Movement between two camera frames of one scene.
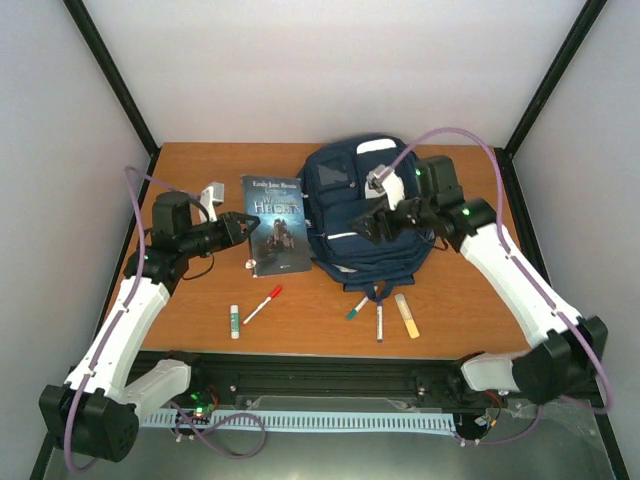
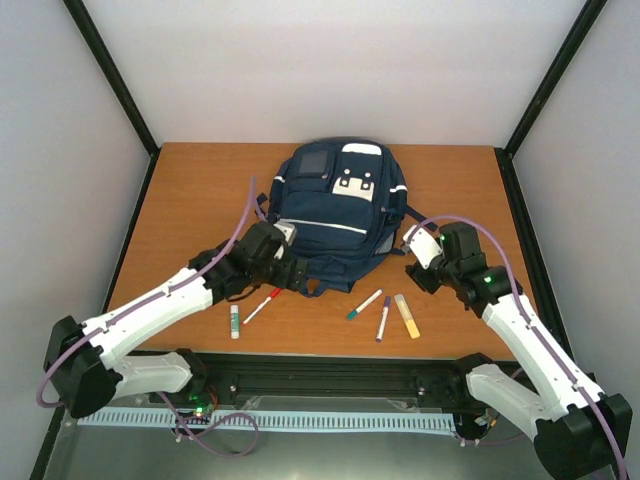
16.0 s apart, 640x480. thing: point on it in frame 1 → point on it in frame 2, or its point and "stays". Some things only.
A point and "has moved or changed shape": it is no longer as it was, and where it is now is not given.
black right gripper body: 393,228 → 429,284
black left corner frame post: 115,77 stays
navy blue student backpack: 334,177 has moved or changed shape
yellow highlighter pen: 407,316 stays
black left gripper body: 224,239 → 283,279
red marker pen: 273,294 stays
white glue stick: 235,321 stays
